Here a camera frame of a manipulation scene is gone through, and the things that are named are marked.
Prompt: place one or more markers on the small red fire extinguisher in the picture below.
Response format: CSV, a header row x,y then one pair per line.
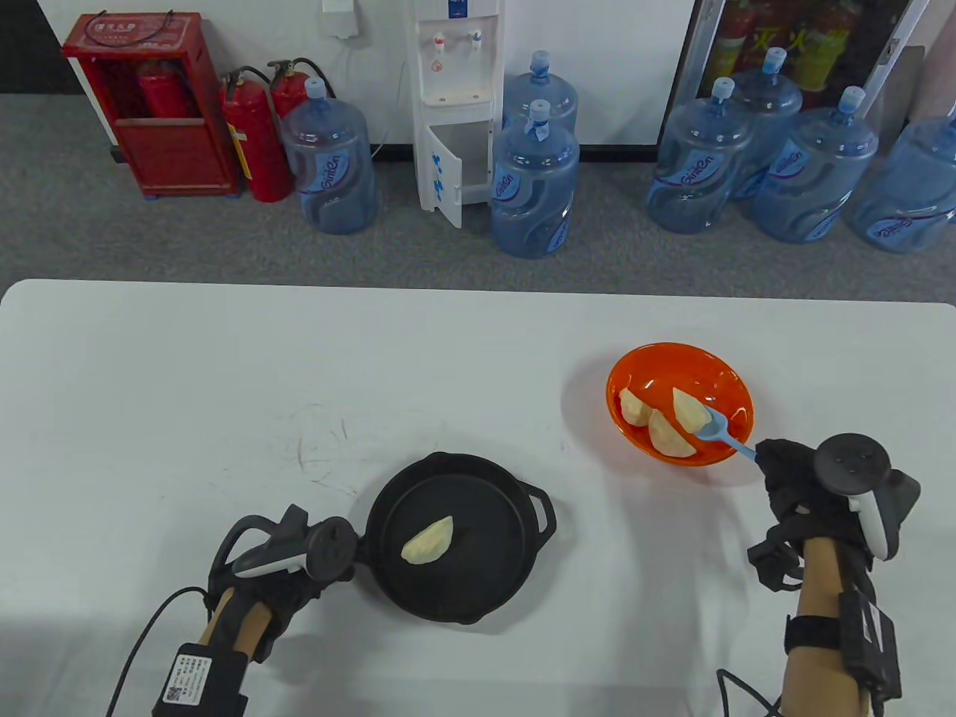
x,y
287,93

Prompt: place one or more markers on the black right wrist box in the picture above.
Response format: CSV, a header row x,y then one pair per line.
x,y
870,642

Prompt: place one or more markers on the white water dispenser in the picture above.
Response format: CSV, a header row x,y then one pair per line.
x,y
455,75

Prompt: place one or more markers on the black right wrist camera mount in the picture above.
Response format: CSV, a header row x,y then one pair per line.
x,y
773,560

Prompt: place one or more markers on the blue water jug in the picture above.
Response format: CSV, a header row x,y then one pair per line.
x,y
556,93
911,194
814,179
698,164
534,194
328,172
773,97

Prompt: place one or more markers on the blue dessert shovel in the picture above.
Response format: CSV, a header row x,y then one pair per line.
x,y
713,427

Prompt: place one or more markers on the person's left hand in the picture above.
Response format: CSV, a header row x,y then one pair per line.
x,y
287,601

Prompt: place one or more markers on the person's right hand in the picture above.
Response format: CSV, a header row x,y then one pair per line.
x,y
792,478

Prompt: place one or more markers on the white framed dark poster board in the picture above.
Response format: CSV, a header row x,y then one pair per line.
x,y
814,45

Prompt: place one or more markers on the red extinguisher inside cabinet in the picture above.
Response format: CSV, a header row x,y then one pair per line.
x,y
164,93

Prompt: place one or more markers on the large red fire extinguisher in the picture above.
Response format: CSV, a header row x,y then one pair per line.
x,y
258,149

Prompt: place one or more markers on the black frying pan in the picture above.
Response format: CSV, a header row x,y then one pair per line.
x,y
418,493

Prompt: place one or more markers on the white wall adapter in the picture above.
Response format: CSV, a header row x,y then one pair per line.
x,y
340,19

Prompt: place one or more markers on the red fire extinguisher cabinet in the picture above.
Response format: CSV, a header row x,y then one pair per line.
x,y
175,157

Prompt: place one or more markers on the black left hand controller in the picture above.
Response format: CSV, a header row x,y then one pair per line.
x,y
328,553

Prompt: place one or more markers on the pale yellow dumpling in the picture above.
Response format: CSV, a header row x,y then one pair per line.
x,y
633,407
665,439
687,407
429,543

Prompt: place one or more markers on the person's right forearm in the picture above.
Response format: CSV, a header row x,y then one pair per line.
x,y
818,590

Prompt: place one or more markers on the pale pink board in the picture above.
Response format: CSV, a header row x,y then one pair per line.
x,y
941,82

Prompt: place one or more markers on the black hand controller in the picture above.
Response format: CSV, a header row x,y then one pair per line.
x,y
328,553
851,463

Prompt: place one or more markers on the black left wrist box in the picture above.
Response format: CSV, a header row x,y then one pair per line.
x,y
198,680

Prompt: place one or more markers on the orange plastic bowl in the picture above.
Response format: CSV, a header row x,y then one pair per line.
x,y
687,370

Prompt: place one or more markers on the person's left forearm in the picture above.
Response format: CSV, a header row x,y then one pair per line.
x,y
243,627

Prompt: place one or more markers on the black right hand controller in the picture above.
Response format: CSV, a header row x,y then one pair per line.
x,y
851,463

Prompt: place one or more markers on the black wrist box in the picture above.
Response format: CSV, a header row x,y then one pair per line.
x,y
198,680
870,642

